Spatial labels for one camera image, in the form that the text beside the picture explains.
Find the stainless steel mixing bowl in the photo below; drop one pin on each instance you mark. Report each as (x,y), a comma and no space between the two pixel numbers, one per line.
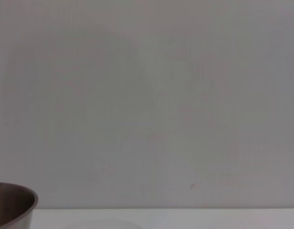
(11,205)

